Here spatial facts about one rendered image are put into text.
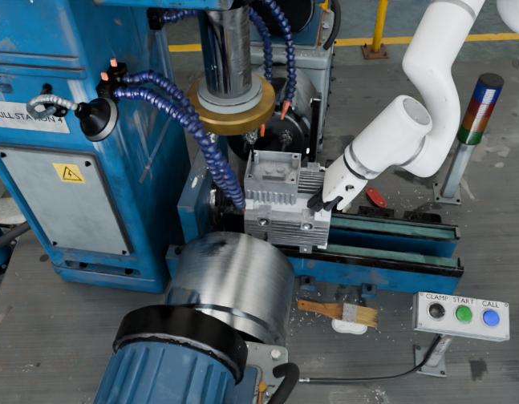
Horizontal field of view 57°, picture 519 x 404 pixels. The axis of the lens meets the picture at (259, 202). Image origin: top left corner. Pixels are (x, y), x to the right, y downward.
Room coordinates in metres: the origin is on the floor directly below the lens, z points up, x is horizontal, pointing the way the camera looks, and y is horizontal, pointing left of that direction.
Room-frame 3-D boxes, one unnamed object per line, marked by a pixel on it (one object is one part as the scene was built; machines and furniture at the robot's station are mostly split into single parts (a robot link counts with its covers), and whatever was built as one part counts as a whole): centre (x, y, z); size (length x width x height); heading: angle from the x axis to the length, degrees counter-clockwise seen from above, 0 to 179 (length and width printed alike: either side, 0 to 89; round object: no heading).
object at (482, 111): (0.98, -0.58, 1.14); 0.06 x 0.06 x 0.04
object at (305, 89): (1.12, -0.06, 1.04); 0.41 x 0.25 x 0.25; 168
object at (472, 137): (0.98, -0.58, 1.05); 0.06 x 0.06 x 0.04
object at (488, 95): (0.98, -0.58, 1.19); 0.06 x 0.06 x 0.04
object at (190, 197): (0.82, 0.16, 0.97); 0.30 x 0.11 x 0.34; 168
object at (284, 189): (0.78, -0.04, 1.11); 0.12 x 0.11 x 0.07; 80
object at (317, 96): (0.90, -0.14, 1.12); 0.04 x 0.03 x 0.26; 78
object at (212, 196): (0.81, 0.10, 1.02); 0.15 x 0.02 x 0.15; 168
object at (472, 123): (0.98, -0.58, 1.10); 0.06 x 0.06 x 0.04
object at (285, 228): (0.78, -0.07, 1.02); 0.20 x 0.19 x 0.19; 80
